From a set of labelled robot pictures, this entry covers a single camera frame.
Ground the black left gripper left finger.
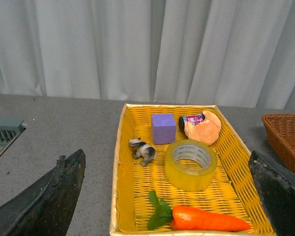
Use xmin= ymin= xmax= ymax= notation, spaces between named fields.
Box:
xmin=0 ymin=149 xmax=86 ymax=236

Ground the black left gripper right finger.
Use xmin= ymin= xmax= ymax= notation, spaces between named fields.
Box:
xmin=248 ymin=150 xmax=295 ymax=236

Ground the yellow tape roll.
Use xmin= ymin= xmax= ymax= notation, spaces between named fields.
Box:
xmin=164 ymin=139 xmax=217 ymax=192

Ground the brown wicker basket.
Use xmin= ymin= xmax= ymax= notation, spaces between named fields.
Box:
xmin=262 ymin=114 xmax=295 ymax=173

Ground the yellow woven basket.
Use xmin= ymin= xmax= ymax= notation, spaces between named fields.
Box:
xmin=110 ymin=104 xmax=275 ymax=236

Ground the grey vented box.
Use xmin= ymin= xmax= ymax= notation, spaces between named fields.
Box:
xmin=0 ymin=118 xmax=24 ymax=147

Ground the plush croissant toy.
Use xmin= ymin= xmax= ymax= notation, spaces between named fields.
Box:
xmin=184 ymin=111 xmax=221 ymax=146

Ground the orange toy carrot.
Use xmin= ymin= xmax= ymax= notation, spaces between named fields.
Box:
xmin=147 ymin=190 xmax=251 ymax=232

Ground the grey toy animal figurine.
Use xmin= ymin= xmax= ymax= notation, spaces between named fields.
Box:
xmin=128 ymin=138 xmax=156 ymax=167

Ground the purple foam cube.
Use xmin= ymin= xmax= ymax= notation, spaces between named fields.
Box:
xmin=151 ymin=113 xmax=177 ymax=145

